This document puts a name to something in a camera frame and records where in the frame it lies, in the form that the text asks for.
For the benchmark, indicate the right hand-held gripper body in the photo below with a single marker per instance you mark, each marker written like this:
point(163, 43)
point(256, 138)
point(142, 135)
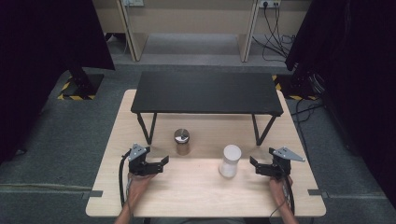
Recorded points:
point(281, 163)

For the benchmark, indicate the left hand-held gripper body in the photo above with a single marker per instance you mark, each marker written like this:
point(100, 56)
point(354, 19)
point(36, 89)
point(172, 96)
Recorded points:
point(138, 165)

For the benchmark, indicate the white powder jar white lid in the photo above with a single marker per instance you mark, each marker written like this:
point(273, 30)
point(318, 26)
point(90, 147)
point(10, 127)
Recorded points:
point(230, 161)

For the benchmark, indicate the brown spice jar silver lid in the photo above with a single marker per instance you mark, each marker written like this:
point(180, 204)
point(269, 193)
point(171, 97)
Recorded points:
point(182, 140)

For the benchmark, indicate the black metal shelf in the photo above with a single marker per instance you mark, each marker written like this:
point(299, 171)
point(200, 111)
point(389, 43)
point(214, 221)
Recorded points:
point(207, 93)

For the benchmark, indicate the person's left hand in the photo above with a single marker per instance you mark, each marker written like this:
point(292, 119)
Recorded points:
point(138, 186)

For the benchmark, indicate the person's right hand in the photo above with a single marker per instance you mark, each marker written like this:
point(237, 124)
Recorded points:
point(278, 189)

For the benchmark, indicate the grey tape strip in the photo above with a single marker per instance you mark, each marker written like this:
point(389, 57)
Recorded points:
point(93, 193)
point(317, 193)

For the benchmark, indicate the person's grey clothing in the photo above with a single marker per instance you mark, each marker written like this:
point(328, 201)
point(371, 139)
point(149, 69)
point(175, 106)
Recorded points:
point(199, 221)

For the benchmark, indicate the black stand base hazard tape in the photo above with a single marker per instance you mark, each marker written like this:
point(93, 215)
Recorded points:
point(82, 85)
point(295, 88)

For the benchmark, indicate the dark curtain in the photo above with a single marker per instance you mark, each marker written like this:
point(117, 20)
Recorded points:
point(37, 62)
point(358, 77)

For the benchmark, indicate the beige wooden desk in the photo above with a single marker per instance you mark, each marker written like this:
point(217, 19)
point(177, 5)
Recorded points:
point(186, 18)

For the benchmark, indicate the white wall socket with plugs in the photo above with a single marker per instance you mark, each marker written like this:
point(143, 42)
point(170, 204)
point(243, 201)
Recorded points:
point(269, 3)

